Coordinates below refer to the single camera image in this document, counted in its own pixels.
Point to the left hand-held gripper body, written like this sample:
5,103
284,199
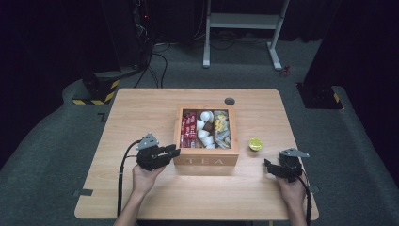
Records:
150,158

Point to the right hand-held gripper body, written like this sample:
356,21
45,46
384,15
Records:
291,164

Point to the green-lidded capsule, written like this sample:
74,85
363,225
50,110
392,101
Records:
256,144

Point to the wooden tea box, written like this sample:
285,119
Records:
205,157

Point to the person's left hand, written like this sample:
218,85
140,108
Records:
145,180

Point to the person's right hand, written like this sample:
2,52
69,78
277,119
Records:
293,191

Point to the stack of red packets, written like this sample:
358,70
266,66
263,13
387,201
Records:
188,128

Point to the white capsule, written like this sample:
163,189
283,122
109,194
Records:
207,116
200,125
208,141
203,134

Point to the brown capsule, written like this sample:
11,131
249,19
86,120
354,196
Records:
209,126

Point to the grey packets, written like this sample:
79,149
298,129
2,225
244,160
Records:
224,138

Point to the yellow packets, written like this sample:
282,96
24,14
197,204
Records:
220,123

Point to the black yellow striped stand base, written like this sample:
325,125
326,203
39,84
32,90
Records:
100,91

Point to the dark equipment rack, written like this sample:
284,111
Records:
141,28

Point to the white metal stand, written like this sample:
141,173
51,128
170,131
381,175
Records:
241,21

